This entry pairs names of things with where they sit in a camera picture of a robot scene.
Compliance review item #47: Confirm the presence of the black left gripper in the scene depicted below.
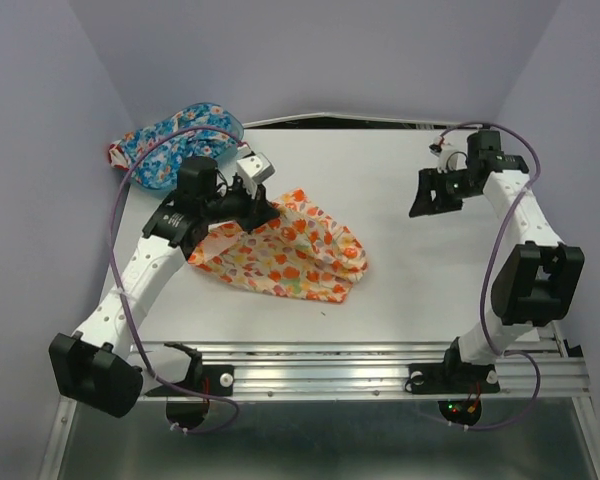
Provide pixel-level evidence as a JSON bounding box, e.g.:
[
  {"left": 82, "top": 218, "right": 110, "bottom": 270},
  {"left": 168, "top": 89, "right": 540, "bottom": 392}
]
[{"left": 203, "top": 175, "right": 280, "bottom": 235}]

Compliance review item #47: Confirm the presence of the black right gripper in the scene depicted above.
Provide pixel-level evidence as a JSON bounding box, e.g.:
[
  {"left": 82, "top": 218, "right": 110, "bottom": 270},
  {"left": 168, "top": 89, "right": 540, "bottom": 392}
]
[{"left": 407, "top": 165, "right": 481, "bottom": 217}]

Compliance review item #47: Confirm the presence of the orange tulip print skirt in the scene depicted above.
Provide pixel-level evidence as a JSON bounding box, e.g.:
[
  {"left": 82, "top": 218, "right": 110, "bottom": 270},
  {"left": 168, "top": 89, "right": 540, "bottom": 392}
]
[{"left": 188, "top": 188, "right": 369, "bottom": 304}]

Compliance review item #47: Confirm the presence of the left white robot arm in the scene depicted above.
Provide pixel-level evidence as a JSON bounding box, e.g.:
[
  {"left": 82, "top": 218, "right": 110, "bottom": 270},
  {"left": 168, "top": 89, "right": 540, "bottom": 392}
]
[{"left": 49, "top": 153, "right": 279, "bottom": 418}]

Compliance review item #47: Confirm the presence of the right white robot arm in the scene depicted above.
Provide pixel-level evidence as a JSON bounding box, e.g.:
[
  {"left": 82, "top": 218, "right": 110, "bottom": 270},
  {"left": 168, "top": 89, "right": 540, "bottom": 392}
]
[{"left": 409, "top": 128, "right": 585, "bottom": 390}]

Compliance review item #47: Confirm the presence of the translucent blue plastic bin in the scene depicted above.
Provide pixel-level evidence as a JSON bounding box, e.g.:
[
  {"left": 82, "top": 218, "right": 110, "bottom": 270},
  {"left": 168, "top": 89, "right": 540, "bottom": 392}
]
[{"left": 129, "top": 102, "right": 245, "bottom": 194}]

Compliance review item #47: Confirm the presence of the blue floral print skirt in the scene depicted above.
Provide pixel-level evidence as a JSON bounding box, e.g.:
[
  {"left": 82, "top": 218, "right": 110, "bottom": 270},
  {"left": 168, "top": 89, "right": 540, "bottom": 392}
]
[{"left": 115, "top": 103, "right": 241, "bottom": 191}]

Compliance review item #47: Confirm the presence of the red and white floral skirt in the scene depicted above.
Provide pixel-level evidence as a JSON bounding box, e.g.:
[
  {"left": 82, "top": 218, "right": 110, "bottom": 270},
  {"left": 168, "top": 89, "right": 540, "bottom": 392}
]
[{"left": 108, "top": 142, "right": 129, "bottom": 171}]

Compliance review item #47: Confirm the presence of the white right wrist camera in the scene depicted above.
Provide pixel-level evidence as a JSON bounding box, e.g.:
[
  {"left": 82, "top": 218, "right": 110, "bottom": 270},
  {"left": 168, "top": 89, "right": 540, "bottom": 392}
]
[{"left": 429, "top": 136, "right": 467, "bottom": 173}]

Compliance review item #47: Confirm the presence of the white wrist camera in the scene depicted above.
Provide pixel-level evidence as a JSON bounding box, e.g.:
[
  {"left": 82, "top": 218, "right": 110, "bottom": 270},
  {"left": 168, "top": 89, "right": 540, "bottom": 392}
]
[
  {"left": 429, "top": 136, "right": 467, "bottom": 173},
  {"left": 236, "top": 153, "right": 275, "bottom": 198}
]

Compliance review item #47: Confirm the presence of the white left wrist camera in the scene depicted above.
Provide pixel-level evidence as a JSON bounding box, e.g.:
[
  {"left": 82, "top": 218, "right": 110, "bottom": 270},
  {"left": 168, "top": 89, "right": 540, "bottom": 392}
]
[{"left": 236, "top": 153, "right": 275, "bottom": 198}]

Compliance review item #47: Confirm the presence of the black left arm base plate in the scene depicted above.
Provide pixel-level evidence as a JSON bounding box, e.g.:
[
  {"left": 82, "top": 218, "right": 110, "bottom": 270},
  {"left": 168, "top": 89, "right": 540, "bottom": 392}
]
[{"left": 143, "top": 363, "right": 235, "bottom": 399}]

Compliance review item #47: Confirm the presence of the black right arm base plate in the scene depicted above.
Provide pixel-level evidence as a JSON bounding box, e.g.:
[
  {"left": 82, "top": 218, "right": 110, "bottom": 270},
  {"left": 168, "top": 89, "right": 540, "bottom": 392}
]
[{"left": 404, "top": 363, "right": 500, "bottom": 395}]

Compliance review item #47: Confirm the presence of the aluminium rail frame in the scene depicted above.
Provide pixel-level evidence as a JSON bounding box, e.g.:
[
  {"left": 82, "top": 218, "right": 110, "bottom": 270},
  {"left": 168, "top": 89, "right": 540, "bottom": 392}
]
[{"left": 35, "top": 112, "right": 600, "bottom": 480}]

